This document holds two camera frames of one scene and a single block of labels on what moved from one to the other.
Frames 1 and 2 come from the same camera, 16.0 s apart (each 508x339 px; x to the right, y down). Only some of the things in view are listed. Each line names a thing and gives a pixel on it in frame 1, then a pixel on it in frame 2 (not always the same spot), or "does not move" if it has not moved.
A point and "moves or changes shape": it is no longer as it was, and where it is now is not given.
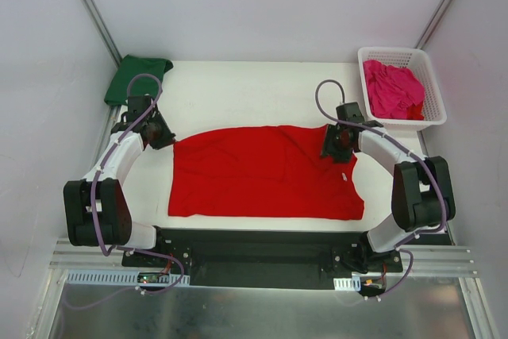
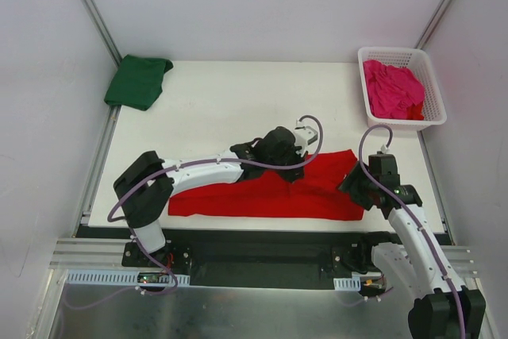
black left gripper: (163, 134) → (296, 172)
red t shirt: (264, 172) moves or changes shape
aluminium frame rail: (428, 260) does not move
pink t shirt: (391, 90) does not move
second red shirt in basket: (414, 112) does not move
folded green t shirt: (136, 76) does not move
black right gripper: (331, 142) → (355, 184)
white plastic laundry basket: (399, 88) does not move
